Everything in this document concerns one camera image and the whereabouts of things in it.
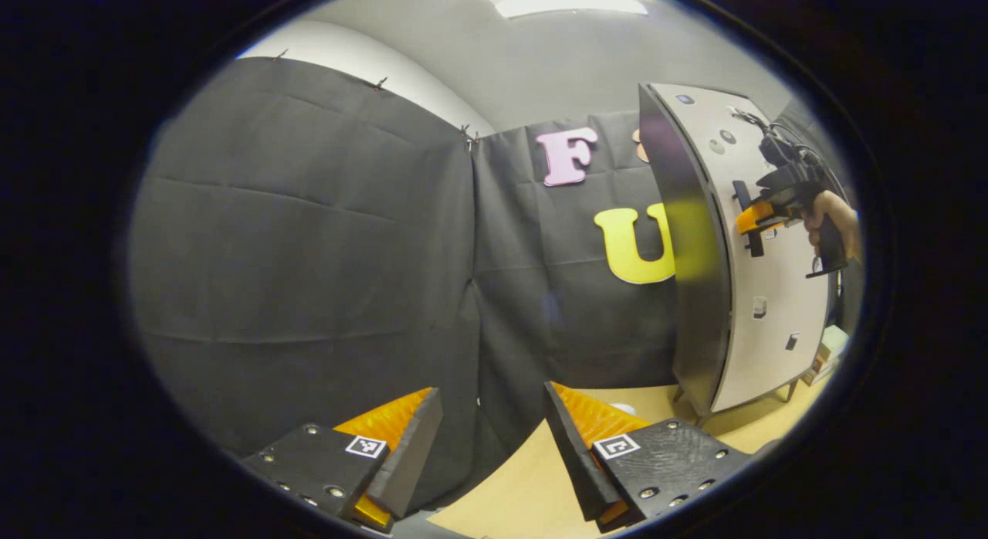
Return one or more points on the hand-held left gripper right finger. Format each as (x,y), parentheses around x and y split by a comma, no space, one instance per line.
(575,462)

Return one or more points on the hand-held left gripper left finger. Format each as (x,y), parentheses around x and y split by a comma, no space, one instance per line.
(413,454)

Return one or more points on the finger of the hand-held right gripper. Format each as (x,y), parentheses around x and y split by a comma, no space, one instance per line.
(760,215)

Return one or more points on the light grey cabinet door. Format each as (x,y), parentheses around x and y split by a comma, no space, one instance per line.
(772,323)

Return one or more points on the dark grey cabinet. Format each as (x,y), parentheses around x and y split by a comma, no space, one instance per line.
(687,315)

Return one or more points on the green book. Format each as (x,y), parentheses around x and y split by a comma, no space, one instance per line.
(835,342)

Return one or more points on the brown book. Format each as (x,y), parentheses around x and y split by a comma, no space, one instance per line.
(820,369)

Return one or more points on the black backdrop cloth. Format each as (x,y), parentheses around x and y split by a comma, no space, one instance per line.
(309,253)

